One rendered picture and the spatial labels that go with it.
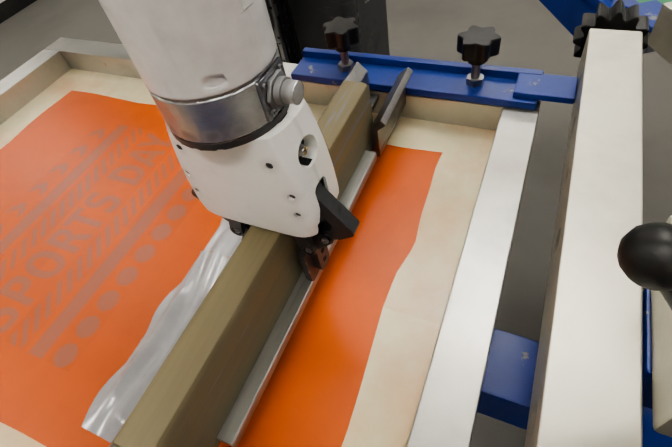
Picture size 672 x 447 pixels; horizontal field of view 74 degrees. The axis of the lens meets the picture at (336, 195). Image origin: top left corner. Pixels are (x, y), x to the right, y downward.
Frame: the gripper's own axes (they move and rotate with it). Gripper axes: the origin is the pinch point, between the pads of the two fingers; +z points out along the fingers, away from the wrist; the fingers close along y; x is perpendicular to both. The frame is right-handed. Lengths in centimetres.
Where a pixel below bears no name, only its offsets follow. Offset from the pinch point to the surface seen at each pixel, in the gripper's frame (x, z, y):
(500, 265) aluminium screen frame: -5.0, 2.4, -17.0
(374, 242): -6.4, 5.9, -5.2
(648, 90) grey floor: -174, 101, -61
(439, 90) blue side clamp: -25.6, 1.3, -6.7
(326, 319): 2.7, 5.9, -3.9
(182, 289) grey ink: 4.7, 5.2, 10.5
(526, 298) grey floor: -61, 101, -27
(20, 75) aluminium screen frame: -18, 2, 58
